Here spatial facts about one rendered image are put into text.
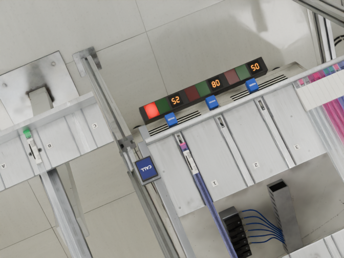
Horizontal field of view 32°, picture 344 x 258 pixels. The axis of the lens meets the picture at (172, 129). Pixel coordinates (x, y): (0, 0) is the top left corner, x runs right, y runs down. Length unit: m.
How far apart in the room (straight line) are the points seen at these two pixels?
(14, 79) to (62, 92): 0.17
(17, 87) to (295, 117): 1.01
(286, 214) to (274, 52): 0.75
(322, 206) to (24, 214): 1.11
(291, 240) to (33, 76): 1.01
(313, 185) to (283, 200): 0.13
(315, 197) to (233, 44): 0.69
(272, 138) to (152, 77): 0.81
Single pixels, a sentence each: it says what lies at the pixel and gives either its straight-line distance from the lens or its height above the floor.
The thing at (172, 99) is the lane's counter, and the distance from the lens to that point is 1.49.
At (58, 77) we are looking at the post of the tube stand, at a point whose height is 0.01.
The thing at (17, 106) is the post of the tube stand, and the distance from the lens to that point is 2.13.
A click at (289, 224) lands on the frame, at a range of 1.83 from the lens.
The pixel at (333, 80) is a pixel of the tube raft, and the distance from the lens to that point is 1.54.
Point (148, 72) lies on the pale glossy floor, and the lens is 2.17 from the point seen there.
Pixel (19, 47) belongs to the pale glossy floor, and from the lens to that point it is 2.07.
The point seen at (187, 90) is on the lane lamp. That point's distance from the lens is 1.50.
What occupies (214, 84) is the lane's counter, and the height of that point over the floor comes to 0.66.
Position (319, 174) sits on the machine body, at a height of 0.62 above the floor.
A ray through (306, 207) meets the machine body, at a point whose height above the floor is 0.62.
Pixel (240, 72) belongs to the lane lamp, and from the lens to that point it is 1.53.
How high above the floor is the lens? 1.97
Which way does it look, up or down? 59 degrees down
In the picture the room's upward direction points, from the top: 147 degrees clockwise
